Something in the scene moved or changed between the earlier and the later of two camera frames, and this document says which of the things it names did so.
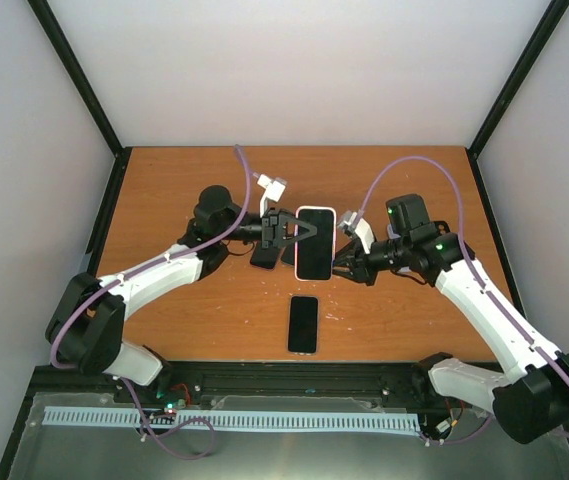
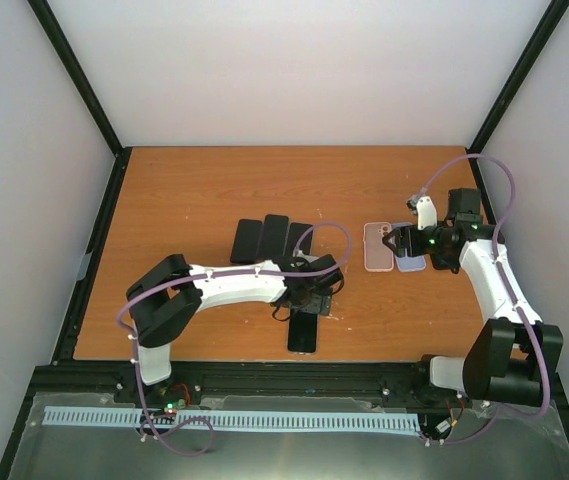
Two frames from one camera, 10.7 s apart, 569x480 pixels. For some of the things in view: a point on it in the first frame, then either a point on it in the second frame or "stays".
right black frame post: (518, 75) stays
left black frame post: (62, 47) stays
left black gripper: (275, 225) to (321, 304)
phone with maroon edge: (264, 258) to (247, 241)
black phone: (303, 333) stays
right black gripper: (348, 255) to (403, 234)
